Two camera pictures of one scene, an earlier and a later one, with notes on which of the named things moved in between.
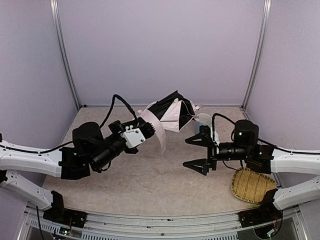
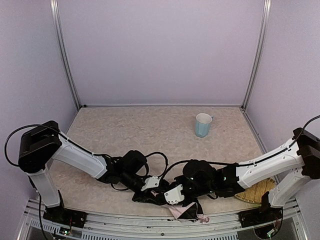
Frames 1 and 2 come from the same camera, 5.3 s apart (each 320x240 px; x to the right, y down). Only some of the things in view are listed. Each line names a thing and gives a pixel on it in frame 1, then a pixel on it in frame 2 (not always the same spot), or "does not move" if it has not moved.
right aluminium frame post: [265, 21] does not move
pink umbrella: [172, 113] -> [191, 212]
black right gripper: [210, 153] -> [186, 204]
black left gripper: [139, 124] -> [144, 195]
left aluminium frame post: [55, 14] does not move
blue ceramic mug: [205, 119] does not move
